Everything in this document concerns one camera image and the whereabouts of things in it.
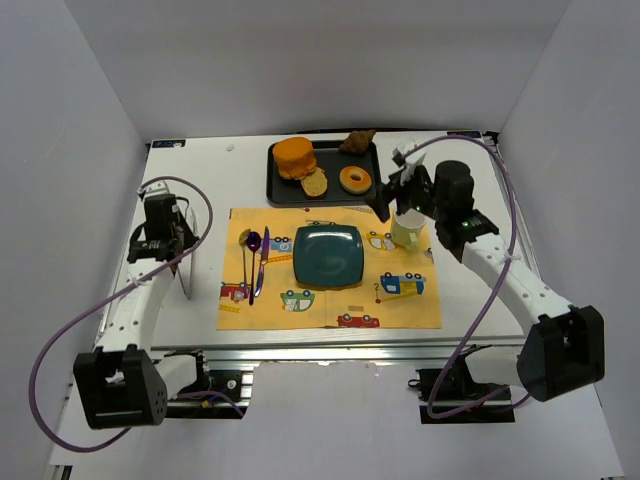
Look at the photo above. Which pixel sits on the seeded bread slice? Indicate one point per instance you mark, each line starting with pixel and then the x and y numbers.
pixel 315 185

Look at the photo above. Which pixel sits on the pale green mug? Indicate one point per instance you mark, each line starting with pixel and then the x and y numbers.
pixel 406 228

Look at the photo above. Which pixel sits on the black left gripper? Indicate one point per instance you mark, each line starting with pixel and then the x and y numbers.
pixel 151 246

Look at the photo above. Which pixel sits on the orange bread loaf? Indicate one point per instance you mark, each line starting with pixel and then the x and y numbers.
pixel 294 158

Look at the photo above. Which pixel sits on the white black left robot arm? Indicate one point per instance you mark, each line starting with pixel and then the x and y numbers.
pixel 119 385

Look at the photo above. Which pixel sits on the black baking tray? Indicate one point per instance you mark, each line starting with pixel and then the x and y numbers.
pixel 289 193

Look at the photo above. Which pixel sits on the purple iridescent spoon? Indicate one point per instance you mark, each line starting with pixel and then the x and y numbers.
pixel 253 242

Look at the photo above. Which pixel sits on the purple iridescent knife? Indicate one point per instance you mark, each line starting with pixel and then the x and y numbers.
pixel 265 247

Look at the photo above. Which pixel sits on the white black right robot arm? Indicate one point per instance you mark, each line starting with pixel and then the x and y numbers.
pixel 564 346

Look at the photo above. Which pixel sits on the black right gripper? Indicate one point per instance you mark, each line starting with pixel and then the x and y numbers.
pixel 396 188

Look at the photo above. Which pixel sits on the brown croissant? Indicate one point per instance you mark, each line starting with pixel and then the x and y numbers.
pixel 357 142

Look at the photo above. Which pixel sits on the glazed donut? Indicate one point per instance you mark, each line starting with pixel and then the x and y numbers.
pixel 355 180

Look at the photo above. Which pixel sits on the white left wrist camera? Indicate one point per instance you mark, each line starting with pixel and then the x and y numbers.
pixel 153 189

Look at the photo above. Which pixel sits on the dark teal square plate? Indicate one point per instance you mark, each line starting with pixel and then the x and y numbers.
pixel 328 256

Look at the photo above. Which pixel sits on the yellow vehicle print placemat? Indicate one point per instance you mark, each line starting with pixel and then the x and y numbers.
pixel 398 291

